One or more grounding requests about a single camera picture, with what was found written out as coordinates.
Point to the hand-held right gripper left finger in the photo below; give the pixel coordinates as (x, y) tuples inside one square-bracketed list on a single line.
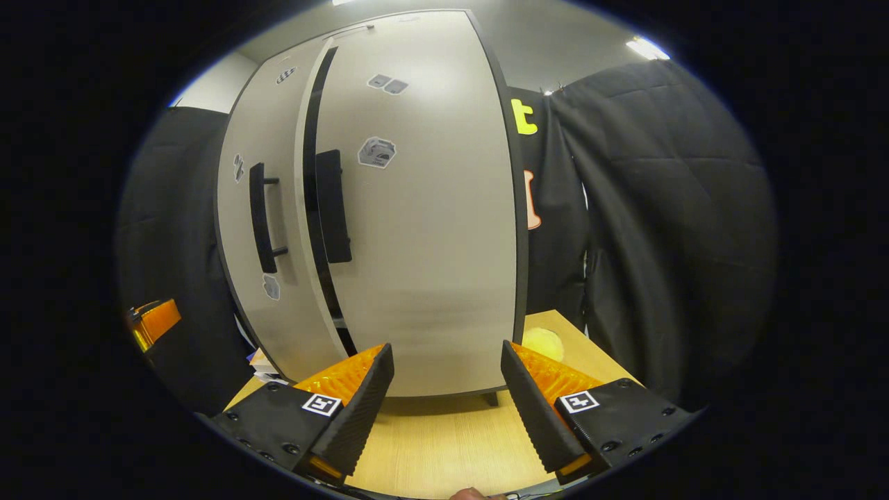
[(361, 417)]

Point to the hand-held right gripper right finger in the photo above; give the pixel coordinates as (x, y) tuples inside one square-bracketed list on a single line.
[(535, 417)]

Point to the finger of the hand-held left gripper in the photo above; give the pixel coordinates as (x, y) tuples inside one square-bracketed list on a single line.
[(156, 323)]

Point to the white shoe cabinet door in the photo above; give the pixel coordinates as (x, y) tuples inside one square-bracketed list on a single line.
[(285, 125), (430, 243)]

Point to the white shoe cabinet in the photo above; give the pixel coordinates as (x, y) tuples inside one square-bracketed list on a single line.
[(417, 21)]

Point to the yellow round object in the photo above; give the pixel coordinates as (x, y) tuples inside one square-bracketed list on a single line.
[(543, 344)]

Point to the black backdrop cloth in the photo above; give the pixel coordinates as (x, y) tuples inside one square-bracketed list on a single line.
[(555, 264)]

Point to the ceiling light panel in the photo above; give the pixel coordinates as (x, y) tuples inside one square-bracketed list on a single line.
[(647, 48)]

